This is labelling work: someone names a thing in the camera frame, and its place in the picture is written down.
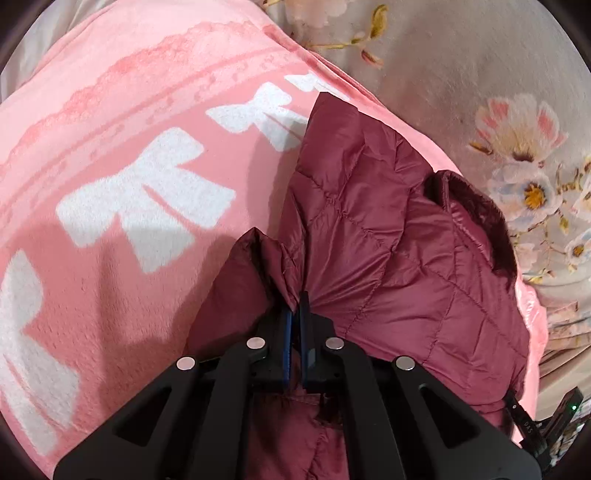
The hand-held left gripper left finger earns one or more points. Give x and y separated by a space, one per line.
288 330

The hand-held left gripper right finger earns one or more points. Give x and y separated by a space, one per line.
304 323

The white bed sheet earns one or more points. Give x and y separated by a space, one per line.
37 46

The pink blanket with white bows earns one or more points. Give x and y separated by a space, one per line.
115 138

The maroon quilted down jacket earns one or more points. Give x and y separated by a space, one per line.
392 254

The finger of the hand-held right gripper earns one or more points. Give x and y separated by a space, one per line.
517 415

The grey floral blanket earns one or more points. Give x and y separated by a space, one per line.
438 69

